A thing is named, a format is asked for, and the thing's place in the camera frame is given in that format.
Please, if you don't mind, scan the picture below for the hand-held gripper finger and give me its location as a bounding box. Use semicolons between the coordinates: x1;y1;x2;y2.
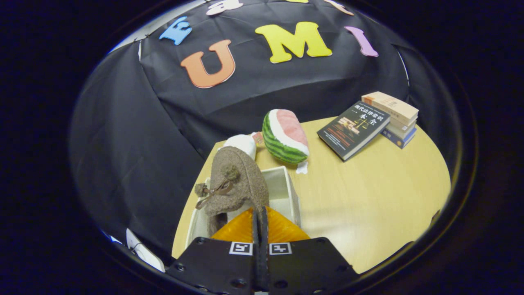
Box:
166;207;262;295
260;207;361;295

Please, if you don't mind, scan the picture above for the grey fabric storage box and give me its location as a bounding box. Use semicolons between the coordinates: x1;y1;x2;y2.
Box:
186;166;302;249

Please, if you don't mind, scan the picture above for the brown fuzzy slipper shoe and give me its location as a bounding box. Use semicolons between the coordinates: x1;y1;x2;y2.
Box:
194;146;270;238

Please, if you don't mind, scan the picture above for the white side table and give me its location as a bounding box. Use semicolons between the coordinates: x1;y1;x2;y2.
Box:
125;228;165;273

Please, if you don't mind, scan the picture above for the white plush toy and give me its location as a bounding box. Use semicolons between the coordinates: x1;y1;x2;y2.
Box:
223;132;263;161

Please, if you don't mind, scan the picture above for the watermelon slice plush toy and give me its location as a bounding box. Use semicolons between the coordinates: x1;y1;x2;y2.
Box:
262;109;310;175

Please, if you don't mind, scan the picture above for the black cover book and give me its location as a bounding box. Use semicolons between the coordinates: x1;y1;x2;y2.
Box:
317;101;391;162

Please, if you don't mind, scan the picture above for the black backdrop cloth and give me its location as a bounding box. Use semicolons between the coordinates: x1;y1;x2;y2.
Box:
70;0;459;263

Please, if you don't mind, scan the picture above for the blue cover book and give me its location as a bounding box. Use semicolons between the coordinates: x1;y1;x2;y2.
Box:
381;127;418;149

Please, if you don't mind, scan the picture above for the white cover book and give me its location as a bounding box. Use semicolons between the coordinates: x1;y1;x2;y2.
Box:
385;118;418;138

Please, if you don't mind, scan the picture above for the beige cover book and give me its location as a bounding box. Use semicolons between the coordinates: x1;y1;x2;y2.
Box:
361;91;420;126

